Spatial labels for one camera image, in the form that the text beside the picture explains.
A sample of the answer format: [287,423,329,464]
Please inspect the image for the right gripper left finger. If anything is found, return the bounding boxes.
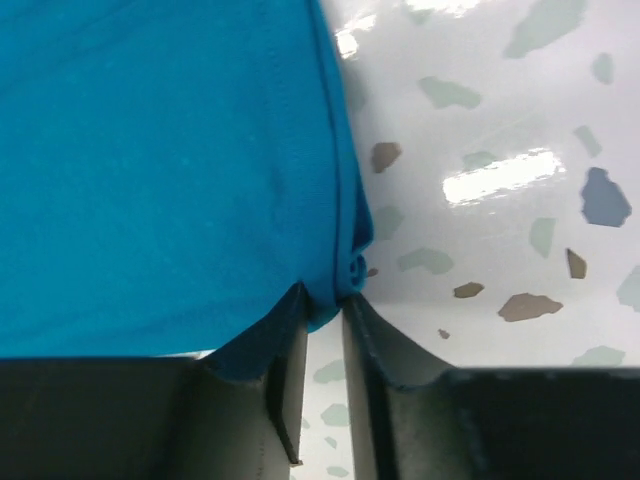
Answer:
[1,285,308,479]

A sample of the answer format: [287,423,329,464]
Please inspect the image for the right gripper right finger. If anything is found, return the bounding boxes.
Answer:
[343,295,639,480]

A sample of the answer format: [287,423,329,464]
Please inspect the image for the blue t shirt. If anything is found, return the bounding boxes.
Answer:
[1,1,373,357]

